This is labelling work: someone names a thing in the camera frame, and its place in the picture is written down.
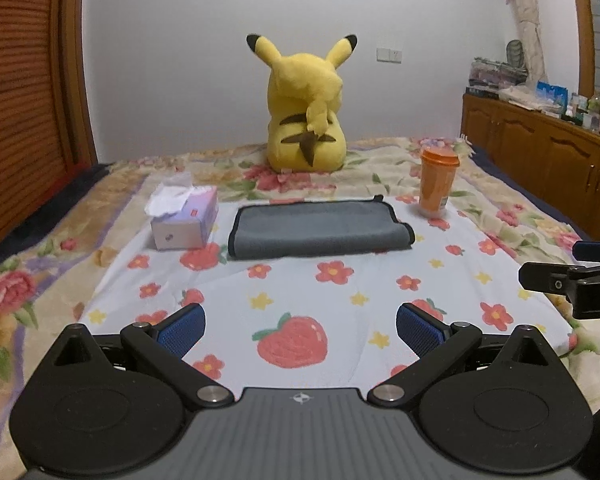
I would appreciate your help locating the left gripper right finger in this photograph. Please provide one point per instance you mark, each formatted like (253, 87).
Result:
(441, 349)

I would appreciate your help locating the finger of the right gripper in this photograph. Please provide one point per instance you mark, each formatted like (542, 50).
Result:
(586, 251)
(554, 277)

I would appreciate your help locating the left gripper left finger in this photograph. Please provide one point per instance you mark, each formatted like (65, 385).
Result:
(158, 351)

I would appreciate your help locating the purple and grey towel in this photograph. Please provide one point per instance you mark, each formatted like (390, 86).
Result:
(317, 229)

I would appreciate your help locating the wooden sideboard cabinet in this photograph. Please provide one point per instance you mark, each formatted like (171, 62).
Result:
(555, 161)

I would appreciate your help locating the white strawberry print cloth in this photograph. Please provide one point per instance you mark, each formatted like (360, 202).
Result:
(326, 321)

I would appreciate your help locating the purple tissue box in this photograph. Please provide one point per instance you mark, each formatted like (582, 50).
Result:
(181, 213)

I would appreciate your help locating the small bottles on cabinet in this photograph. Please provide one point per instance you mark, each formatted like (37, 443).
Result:
(583, 112)

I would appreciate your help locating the floral beige blanket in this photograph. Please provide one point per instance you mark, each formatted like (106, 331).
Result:
(49, 285)

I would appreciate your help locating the orange lidded cup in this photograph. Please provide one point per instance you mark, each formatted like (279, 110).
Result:
(437, 172)

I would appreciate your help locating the blue box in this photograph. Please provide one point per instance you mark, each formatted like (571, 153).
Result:
(556, 96)

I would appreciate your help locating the beige cloth on cabinet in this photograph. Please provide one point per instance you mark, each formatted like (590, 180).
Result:
(521, 96)

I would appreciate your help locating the stack of folded fabrics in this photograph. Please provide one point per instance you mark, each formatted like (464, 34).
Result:
(493, 76)

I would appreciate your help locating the yellow Pikachu plush toy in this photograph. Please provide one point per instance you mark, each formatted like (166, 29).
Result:
(304, 98)

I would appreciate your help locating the wooden slatted wardrobe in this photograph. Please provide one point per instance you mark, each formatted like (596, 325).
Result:
(46, 137)

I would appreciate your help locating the beige patterned curtain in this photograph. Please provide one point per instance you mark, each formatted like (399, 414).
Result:
(528, 23)

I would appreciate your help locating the white wall switch plate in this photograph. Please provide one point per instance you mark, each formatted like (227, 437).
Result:
(386, 55)

